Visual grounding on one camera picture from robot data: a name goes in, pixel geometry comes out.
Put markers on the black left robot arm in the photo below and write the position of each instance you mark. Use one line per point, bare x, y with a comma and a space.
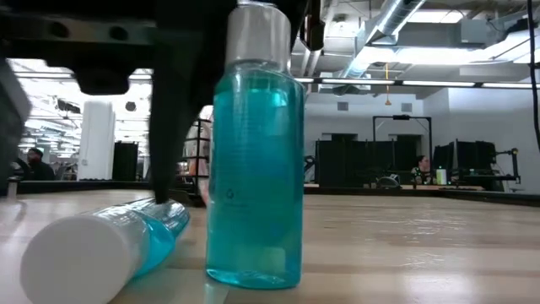
304, 21

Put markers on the white cylindrical container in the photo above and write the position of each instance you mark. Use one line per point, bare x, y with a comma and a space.
441, 177

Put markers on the blue mouthwash bottle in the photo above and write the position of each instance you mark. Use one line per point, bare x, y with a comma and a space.
84, 262
257, 169

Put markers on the black gantry frame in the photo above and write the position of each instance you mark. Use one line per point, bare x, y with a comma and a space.
401, 117

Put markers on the person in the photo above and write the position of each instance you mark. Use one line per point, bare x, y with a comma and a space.
422, 169
40, 171

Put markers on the white column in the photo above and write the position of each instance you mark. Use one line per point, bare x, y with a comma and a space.
96, 139

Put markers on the yellow hanging pendant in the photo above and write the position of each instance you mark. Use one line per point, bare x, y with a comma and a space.
387, 101

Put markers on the black cabinet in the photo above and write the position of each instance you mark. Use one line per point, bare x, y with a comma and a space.
125, 160

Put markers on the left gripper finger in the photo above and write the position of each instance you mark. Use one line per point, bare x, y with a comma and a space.
10, 126
177, 105

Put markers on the black background workstation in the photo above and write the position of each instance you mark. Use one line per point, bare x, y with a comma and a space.
472, 160

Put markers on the black partition panel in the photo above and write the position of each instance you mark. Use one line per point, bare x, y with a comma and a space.
350, 160

